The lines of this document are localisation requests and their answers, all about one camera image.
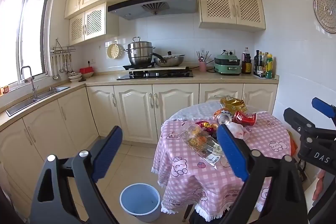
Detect grey range hood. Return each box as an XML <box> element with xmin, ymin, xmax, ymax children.
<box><xmin>107</xmin><ymin>0</ymin><xmax>198</xmax><ymax>21</ymax></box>

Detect steel frying pan with lid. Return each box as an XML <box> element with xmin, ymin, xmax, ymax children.
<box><xmin>153</xmin><ymin>51</ymin><xmax>185</xmax><ymax>67</ymax></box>

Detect amber glass bottle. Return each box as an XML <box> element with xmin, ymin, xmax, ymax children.
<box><xmin>262</xmin><ymin>52</ymin><xmax>269</xmax><ymax>77</ymax></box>

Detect person's right hand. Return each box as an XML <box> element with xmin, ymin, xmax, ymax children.
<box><xmin>313</xmin><ymin>169</ymin><xmax>326</xmax><ymax>201</ymax></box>

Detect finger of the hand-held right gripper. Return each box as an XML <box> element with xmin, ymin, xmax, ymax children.
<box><xmin>312</xmin><ymin>97</ymin><xmax>336</xmax><ymax>122</ymax></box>
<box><xmin>283</xmin><ymin>108</ymin><xmax>336</xmax><ymax>144</ymax></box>

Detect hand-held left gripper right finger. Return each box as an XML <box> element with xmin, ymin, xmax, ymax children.
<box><xmin>217</xmin><ymin>124</ymin><xmax>309</xmax><ymax>224</ymax></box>

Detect green electric cooker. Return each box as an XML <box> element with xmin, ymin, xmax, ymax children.
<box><xmin>214</xmin><ymin>54</ymin><xmax>242</xmax><ymax>75</ymax></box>

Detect crushed red soda can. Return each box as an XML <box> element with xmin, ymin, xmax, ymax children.
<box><xmin>233</xmin><ymin>111</ymin><xmax>257</xmax><ymax>127</ymax></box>

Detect green bottle yellow label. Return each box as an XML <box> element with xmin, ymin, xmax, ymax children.
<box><xmin>266</xmin><ymin>54</ymin><xmax>274</xmax><ymax>79</ymax></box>

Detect white lace cloth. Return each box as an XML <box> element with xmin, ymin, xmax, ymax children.
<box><xmin>168</xmin><ymin>102</ymin><xmax>268</xmax><ymax>122</ymax></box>

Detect magenta candy wrapper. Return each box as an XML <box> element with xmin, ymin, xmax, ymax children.
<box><xmin>195</xmin><ymin>121</ymin><xmax>218</xmax><ymax>136</ymax></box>

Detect cream base kitchen cabinets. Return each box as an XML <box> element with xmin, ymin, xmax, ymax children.
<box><xmin>0</xmin><ymin>82</ymin><xmax>279</xmax><ymax>214</ymax></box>

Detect white printed wrapper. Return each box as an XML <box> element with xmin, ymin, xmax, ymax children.
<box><xmin>201</xmin><ymin>144</ymin><xmax>224</xmax><ymax>169</ymax></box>

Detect gold snack bag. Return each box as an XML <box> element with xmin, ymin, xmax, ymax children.
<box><xmin>220</xmin><ymin>97</ymin><xmax>247</xmax><ymax>113</ymax></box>

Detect orange soda can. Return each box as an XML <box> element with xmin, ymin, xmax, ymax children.
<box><xmin>214</xmin><ymin>108</ymin><xmax>234</xmax><ymax>125</ymax></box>

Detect clear yellow snack wrapper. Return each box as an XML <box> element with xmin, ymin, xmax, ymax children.
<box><xmin>181</xmin><ymin>124</ymin><xmax>218</xmax><ymax>159</ymax></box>

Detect metal wall utensil rack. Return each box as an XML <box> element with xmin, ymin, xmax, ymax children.
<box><xmin>50</xmin><ymin>39</ymin><xmax>76</xmax><ymax>54</ymax></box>

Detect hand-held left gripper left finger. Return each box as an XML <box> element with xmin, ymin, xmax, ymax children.
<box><xmin>30</xmin><ymin>126</ymin><xmax>123</xmax><ymax>224</ymax></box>

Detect round metal steamer plate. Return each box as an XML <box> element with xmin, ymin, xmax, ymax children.
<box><xmin>313</xmin><ymin>0</ymin><xmax>336</xmax><ymax>34</ymax></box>

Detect blue trash bin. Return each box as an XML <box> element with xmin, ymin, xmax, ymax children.
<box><xmin>120</xmin><ymin>183</ymin><xmax>161</xmax><ymax>223</ymax></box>

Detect chrome kitchen faucet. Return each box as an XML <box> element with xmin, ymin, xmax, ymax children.
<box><xmin>20</xmin><ymin>66</ymin><xmax>39</xmax><ymax>100</ymax></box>

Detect sliding kitchen window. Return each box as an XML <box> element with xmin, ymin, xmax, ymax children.
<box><xmin>0</xmin><ymin>0</ymin><xmax>51</xmax><ymax>85</ymax></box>

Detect large brown sauce bottle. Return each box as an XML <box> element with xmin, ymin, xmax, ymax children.
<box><xmin>241</xmin><ymin>47</ymin><xmax>252</xmax><ymax>74</ymax></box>

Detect pink checked tablecloth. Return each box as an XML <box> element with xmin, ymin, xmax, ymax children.
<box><xmin>152</xmin><ymin>112</ymin><xmax>293</xmax><ymax>222</ymax></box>

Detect stainless steel steamer pot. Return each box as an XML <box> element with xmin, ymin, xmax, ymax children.
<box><xmin>123</xmin><ymin>37</ymin><xmax>155</xmax><ymax>66</ymax></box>

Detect small lattice door wall cabinet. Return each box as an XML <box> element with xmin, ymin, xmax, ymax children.
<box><xmin>69</xmin><ymin>2</ymin><xmax>120</xmax><ymax>46</ymax></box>

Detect cream round perforated tray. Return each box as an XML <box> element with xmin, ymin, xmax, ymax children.
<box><xmin>107</xmin><ymin>43</ymin><xmax>124</xmax><ymax>60</ymax></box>

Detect red storage box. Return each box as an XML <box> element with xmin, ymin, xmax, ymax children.
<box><xmin>79</xmin><ymin>67</ymin><xmax>95</xmax><ymax>78</ymax></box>

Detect white tissue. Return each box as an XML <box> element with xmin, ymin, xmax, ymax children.
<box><xmin>227</xmin><ymin>123</ymin><xmax>251</xmax><ymax>141</ymax></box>

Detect black gas stove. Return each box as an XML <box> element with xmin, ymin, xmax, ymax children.
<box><xmin>116</xmin><ymin>66</ymin><xmax>194</xmax><ymax>81</ymax></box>

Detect orange object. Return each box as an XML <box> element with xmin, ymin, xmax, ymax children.
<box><xmin>287</xmin><ymin>130</ymin><xmax>298</xmax><ymax>157</ymax></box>

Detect row of hanging utensils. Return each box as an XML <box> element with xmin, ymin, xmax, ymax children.
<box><xmin>51</xmin><ymin>52</ymin><xmax>75</xmax><ymax>80</ymax></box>

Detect wide lattice door wall cabinet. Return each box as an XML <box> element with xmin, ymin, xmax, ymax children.
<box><xmin>197</xmin><ymin>0</ymin><xmax>266</xmax><ymax>32</ymax></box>

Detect stainless steel sink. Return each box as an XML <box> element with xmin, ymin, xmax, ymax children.
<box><xmin>6</xmin><ymin>86</ymin><xmax>71</xmax><ymax>117</ymax></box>

